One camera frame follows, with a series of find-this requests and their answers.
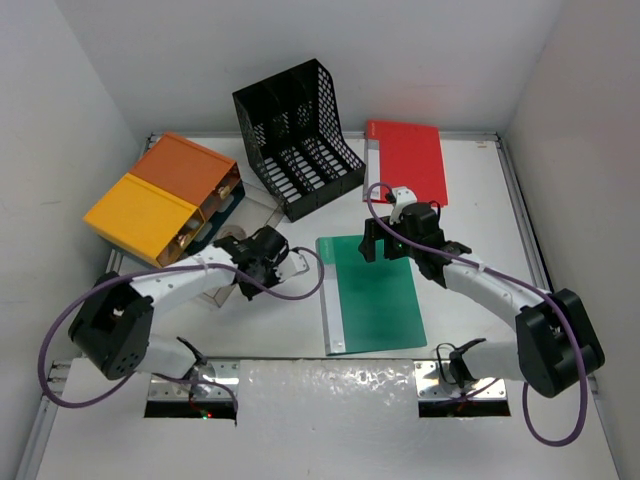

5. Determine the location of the orange drawer cabinet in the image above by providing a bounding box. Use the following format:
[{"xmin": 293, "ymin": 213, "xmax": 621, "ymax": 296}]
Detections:
[{"xmin": 130, "ymin": 133, "xmax": 238, "ymax": 207}]

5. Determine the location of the clear smoky drawer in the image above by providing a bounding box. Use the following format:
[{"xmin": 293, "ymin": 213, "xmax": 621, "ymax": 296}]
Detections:
[{"xmin": 200, "ymin": 166, "xmax": 241, "ymax": 219}]

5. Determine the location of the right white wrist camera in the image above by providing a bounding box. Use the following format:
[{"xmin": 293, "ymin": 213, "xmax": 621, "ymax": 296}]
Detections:
[{"xmin": 385, "ymin": 186, "xmax": 417, "ymax": 225}]

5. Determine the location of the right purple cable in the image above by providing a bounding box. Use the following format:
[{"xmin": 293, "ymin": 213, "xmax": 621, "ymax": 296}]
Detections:
[{"xmin": 366, "ymin": 182, "xmax": 589, "ymax": 446}]

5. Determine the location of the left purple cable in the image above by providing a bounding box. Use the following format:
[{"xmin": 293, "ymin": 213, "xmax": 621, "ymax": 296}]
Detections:
[{"xmin": 38, "ymin": 247, "xmax": 325, "ymax": 409}]

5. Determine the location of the green clip folder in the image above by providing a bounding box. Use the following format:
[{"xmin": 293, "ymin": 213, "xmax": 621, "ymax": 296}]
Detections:
[{"xmin": 315, "ymin": 236, "xmax": 427, "ymax": 356}]

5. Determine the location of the clear tape roll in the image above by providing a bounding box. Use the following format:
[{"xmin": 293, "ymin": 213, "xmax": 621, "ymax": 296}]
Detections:
[{"xmin": 216, "ymin": 225, "xmax": 247, "ymax": 240}]

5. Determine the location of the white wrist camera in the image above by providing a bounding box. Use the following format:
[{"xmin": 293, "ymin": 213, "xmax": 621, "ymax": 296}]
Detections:
[
  {"xmin": 275, "ymin": 250, "xmax": 309, "ymax": 283},
  {"xmin": 385, "ymin": 186, "xmax": 417, "ymax": 225}
]

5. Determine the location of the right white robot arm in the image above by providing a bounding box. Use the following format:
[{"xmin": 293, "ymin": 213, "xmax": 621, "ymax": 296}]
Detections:
[{"xmin": 358, "ymin": 202, "xmax": 605, "ymax": 398}]

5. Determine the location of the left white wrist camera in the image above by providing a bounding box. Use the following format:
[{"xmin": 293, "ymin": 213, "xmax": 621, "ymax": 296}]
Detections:
[{"xmin": 275, "ymin": 250, "xmax": 309, "ymax": 283}]

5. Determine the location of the yellow drawer cabinet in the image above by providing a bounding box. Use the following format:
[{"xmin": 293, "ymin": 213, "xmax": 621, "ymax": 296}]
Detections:
[{"xmin": 84, "ymin": 174, "xmax": 205, "ymax": 267}]

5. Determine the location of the purple cable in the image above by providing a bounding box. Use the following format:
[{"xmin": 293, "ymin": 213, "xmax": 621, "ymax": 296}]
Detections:
[
  {"xmin": 366, "ymin": 182, "xmax": 589, "ymax": 446},
  {"xmin": 38, "ymin": 247, "xmax": 325, "ymax": 409}
]

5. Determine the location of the red folder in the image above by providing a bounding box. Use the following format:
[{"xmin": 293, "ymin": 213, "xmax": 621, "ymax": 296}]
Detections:
[{"xmin": 363, "ymin": 120, "xmax": 448, "ymax": 207}]

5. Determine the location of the black file organizer rack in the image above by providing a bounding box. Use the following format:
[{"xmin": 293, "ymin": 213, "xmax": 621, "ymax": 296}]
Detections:
[{"xmin": 232, "ymin": 59, "xmax": 365, "ymax": 222}]

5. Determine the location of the white foreground board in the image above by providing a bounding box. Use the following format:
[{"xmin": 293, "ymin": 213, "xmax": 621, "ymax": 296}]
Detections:
[{"xmin": 35, "ymin": 360, "xmax": 617, "ymax": 479}]

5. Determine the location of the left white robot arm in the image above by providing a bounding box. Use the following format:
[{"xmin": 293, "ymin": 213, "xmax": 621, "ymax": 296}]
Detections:
[{"xmin": 68, "ymin": 226, "xmax": 289, "ymax": 380}]

